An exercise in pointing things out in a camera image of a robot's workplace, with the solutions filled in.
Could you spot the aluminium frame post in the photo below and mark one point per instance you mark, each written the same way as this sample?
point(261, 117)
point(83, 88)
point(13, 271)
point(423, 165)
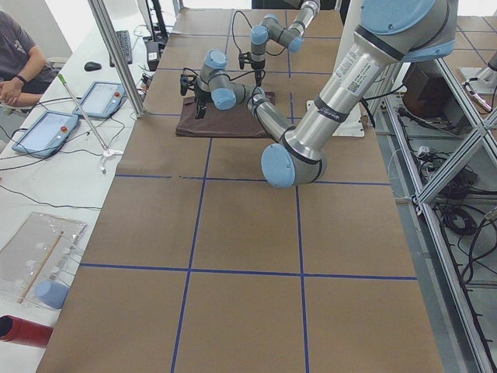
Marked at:
point(109, 37)

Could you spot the silver foil bag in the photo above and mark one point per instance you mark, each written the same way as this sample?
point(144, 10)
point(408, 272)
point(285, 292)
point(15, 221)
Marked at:
point(45, 248)

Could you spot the black keyboard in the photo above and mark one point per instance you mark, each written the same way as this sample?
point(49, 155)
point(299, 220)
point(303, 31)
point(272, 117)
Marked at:
point(123, 39)

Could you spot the dark brown t-shirt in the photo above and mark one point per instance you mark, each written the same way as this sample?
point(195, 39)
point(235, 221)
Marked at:
point(237, 122)

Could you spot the blue white bottle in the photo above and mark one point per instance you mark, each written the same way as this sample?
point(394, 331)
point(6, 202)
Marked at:
point(51, 293)

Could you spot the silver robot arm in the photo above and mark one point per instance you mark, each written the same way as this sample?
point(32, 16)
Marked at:
point(290, 37)
point(388, 32)

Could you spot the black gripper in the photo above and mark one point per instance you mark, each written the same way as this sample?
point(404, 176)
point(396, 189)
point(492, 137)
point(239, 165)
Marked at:
point(257, 70)
point(201, 96)

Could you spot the seated person grey shirt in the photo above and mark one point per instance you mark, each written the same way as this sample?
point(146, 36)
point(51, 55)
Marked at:
point(25, 72)

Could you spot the lower teach pendant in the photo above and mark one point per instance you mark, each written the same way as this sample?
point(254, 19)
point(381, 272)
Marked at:
point(47, 135)

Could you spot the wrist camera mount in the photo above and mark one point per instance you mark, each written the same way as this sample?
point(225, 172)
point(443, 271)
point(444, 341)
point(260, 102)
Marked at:
point(187, 83)
point(244, 59)

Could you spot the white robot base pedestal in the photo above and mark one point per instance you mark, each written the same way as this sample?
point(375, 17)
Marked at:
point(335, 110)

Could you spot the green tipped grabber stick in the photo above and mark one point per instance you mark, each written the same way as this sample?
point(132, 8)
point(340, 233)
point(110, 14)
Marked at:
point(108, 152)

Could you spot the teach pendant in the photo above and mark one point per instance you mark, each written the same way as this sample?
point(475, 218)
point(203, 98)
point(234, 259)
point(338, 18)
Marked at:
point(47, 135)
point(102, 99)

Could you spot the right side aluminium rack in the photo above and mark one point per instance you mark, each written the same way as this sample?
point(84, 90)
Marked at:
point(444, 171)

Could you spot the red cylinder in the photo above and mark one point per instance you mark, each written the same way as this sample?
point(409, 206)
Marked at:
point(24, 332)

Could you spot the black computer mouse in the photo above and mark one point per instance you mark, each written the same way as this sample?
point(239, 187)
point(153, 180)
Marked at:
point(92, 66)

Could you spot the upper teach pendant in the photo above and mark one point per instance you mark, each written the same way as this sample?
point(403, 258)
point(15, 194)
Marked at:
point(102, 99)

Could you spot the black labelled box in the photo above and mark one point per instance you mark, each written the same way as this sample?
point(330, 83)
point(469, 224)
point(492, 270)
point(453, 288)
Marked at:
point(153, 55)

